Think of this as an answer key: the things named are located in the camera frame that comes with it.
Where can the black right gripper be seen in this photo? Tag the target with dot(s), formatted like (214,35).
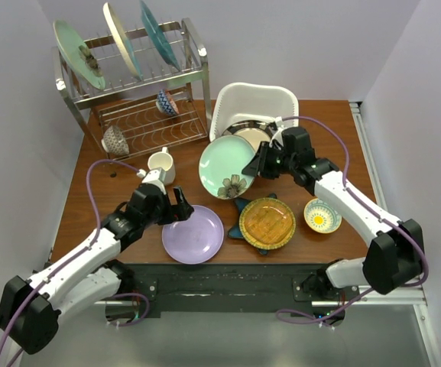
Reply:
(261,158)

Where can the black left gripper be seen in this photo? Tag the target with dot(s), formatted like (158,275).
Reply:
(182,211)

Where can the black striped rim plate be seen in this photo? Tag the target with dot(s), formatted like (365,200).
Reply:
(253,131)

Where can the mint green flower plate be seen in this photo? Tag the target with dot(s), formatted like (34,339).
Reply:
(221,164)

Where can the lavender purple plate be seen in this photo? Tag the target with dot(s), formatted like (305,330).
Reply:
(195,240)

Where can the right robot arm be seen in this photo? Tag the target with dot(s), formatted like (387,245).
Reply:
(395,256)

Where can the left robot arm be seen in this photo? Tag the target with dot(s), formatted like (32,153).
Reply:
(32,309)

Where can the white plastic bin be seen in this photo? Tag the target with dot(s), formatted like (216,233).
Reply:
(237,102)

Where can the white ceramic mug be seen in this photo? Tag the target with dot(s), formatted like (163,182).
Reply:
(164,160)

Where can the dark teal star plate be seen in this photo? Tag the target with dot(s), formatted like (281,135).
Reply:
(235,232)

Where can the yellow woven pattern plate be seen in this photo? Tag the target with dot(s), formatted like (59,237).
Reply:
(267,223)

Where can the small bowl yellow sun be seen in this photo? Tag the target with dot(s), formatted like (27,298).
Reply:
(321,217)

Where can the grey patterned bowl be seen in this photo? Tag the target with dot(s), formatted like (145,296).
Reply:
(114,141)

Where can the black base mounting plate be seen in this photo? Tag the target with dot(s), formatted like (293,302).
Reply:
(221,288)

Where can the stainless steel dish rack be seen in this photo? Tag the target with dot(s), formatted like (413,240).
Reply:
(130,104)

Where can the blue zigzag pattern bowl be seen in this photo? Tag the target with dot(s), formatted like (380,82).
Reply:
(166,104)

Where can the cream teal plate in rack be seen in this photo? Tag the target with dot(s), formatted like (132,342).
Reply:
(122,41)

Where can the pale green plate in rack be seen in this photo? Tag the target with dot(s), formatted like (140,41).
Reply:
(77,55)

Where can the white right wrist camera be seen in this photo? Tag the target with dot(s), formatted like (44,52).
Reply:
(277,126)

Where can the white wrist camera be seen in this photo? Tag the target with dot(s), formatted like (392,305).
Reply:
(156,177)
(277,126)

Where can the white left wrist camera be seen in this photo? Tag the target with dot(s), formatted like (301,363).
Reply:
(156,177)

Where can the aluminium frame rail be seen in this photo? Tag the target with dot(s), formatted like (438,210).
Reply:
(396,244)

